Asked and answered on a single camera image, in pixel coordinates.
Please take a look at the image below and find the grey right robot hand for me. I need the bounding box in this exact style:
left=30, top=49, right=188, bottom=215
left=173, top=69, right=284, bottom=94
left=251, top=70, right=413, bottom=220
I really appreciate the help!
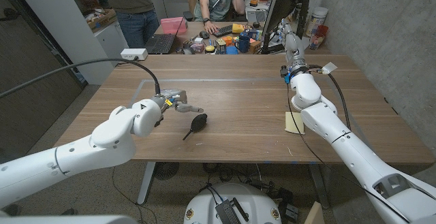
left=277, top=18, right=307, bottom=70

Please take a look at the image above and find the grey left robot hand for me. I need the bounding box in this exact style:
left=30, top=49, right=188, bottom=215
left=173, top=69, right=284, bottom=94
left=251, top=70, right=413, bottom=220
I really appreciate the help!
left=155, top=88, right=204, bottom=114

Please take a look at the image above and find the black bulb pipette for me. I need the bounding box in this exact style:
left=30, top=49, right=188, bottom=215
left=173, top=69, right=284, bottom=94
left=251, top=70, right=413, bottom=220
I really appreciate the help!
left=182, top=113, right=208, bottom=142

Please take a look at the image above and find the yellow sticky note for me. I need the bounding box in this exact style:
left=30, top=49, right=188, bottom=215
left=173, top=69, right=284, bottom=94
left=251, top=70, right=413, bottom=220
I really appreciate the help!
left=284, top=111, right=306, bottom=135

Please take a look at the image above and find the red plastic container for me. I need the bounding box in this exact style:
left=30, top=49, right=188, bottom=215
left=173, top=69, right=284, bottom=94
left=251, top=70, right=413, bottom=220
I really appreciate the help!
left=309, top=25, right=330, bottom=50

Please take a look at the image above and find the black computer monitor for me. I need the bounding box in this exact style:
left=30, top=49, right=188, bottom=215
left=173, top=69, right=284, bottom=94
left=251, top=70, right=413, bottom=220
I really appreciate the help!
left=261, top=0, right=309, bottom=37
left=260, top=0, right=311, bottom=55

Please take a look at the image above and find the white lidded canister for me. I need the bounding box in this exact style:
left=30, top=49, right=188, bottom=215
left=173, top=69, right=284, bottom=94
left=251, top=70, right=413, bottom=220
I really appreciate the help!
left=305, top=6, right=329, bottom=37

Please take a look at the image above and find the dark blue mug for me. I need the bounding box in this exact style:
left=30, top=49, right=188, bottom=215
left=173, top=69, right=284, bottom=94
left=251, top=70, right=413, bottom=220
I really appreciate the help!
left=234, top=33, right=251, bottom=54

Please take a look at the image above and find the black laptop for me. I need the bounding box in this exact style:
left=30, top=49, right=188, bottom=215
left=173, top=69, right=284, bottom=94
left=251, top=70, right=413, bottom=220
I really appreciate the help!
left=144, top=16, right=185, bottom=55

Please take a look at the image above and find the white power strip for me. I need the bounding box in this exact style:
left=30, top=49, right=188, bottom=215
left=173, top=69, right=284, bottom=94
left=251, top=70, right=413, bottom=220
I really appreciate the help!
left=120, top=48, right=149, bottom=61

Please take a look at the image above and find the pink plastic box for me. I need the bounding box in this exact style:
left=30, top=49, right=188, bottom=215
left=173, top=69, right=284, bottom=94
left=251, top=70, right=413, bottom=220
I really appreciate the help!
left=160, top=16, right=188, bottom=35

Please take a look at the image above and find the black keyboard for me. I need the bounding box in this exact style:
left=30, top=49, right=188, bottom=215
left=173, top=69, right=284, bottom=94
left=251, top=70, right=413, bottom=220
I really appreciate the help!
left=212, top=24, right=234, bottom=38

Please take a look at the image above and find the black floor fan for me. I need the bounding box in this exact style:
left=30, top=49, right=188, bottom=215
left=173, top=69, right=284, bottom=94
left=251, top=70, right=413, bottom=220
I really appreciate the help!
left=153, top=161, right=180, bottom=181

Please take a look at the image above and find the white table leg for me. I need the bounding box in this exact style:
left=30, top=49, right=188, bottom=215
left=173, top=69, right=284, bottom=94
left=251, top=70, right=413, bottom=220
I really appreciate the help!
left=136, top=161, right=157, bottom=206

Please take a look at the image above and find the cardboard box on shelf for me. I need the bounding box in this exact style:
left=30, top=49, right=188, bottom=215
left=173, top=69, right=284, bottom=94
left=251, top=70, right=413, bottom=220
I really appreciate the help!
left=87, top=8, right=118, bottom=33

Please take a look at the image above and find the white shelf cabinet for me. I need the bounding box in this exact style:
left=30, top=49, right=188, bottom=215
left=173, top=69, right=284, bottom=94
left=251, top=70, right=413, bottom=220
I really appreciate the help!
left=10, top=0, right=130, bottom=85

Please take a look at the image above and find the black box on torso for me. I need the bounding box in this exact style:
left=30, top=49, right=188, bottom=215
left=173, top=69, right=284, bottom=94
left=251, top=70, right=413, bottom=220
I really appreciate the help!
left=214, top=197, right=249, bottom=224

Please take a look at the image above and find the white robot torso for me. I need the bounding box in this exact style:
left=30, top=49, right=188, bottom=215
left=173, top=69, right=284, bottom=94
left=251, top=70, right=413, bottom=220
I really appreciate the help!
left=183, top=182, right=283, bottom=224

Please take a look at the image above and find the grey table leg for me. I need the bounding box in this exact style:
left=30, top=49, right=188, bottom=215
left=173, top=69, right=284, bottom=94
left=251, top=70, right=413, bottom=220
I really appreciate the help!
left=308, top=163, right=331, bottom=210

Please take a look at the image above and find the beige wooden block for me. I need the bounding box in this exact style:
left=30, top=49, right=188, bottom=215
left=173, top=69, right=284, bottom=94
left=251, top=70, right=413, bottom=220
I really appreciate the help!
left=302, top=201, right=324, bottom=224

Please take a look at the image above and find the white cable tag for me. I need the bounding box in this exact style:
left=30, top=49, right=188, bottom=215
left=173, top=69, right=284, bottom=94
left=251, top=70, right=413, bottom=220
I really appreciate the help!
left=321, top=62, right=339, bottom=75

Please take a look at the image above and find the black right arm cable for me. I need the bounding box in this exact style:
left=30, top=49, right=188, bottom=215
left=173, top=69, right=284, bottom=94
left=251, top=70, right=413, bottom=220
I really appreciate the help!
left=308, top=64, right=352, bottom=131

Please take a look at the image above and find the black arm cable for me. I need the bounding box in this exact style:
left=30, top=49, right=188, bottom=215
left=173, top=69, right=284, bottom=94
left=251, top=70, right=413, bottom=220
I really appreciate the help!
left=0, top=58, right=161, bottom=99
left=308, top=64, right=352, bottom=131

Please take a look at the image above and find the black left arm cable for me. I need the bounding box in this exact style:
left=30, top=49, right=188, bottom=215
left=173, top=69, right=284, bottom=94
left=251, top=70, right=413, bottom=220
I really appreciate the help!
left=0, top=58, right=161, bottom=99

